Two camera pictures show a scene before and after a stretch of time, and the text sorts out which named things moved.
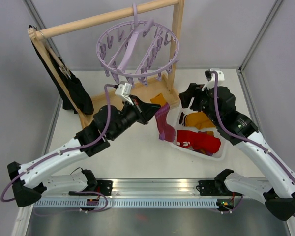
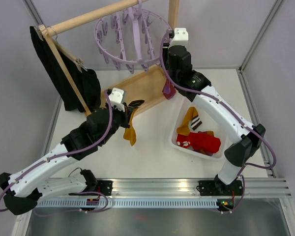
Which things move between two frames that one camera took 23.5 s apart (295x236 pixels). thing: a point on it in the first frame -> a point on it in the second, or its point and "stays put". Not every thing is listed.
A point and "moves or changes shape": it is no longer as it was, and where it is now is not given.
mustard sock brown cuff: x=199 y=120 -> x=191 y=116
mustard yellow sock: x=159 y=99 -> x=130 y=133
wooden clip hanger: x=39 y=45 -> x=42 y=31
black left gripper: x=145 y=111 -> x=126 y=115
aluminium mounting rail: x=155 y=187 stays put
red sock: x=197 y=140 stays put
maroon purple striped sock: x=167 y=132 -> x=169 y=90
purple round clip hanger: x=137 y=49 moves or changes shape
